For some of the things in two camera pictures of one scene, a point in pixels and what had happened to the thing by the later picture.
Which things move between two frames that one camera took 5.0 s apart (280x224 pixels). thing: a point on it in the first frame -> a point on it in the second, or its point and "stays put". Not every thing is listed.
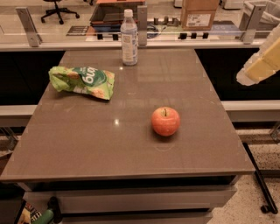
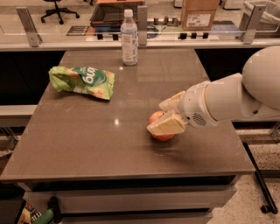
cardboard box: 198,15 stays put
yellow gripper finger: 263,63 -> 167,125
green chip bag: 90,80 stays put
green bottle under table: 45,218 stays put
